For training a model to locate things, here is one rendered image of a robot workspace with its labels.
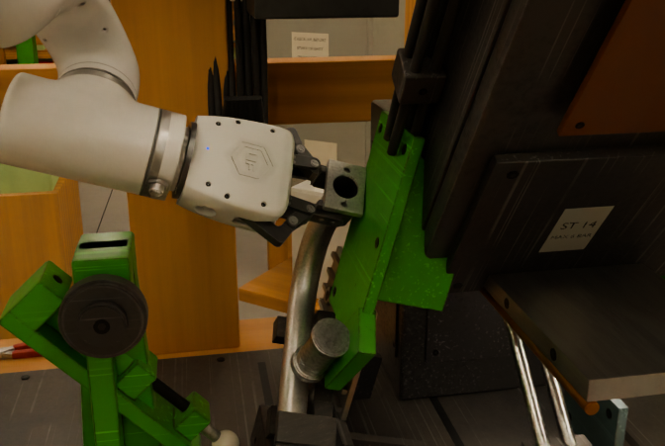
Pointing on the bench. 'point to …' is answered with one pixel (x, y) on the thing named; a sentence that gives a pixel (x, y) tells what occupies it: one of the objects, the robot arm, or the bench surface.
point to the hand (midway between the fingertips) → (332, 196)
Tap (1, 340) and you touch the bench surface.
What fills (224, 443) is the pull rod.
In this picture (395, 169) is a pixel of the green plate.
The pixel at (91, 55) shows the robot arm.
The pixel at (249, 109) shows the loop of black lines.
